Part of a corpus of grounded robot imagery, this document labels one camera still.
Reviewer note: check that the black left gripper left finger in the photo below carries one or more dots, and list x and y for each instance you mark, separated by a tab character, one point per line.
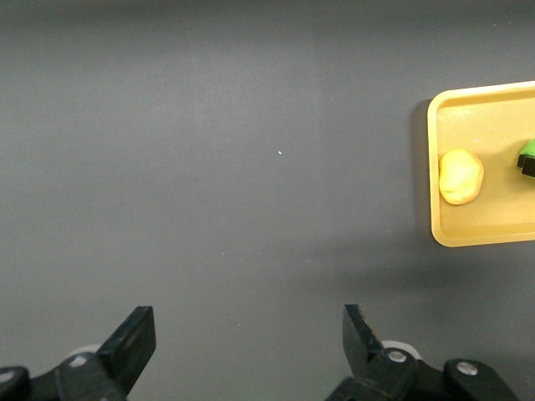
131	346

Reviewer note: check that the yellow potato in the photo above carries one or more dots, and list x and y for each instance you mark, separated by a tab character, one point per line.
460	177

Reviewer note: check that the yellow plastic tray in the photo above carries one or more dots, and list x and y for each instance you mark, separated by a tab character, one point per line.
493	221

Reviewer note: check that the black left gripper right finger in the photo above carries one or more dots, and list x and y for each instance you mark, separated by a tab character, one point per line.
359	342

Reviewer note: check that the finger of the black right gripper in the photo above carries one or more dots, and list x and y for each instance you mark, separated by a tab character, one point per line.
528	166

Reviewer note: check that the green apple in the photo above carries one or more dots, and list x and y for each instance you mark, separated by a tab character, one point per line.
530	147

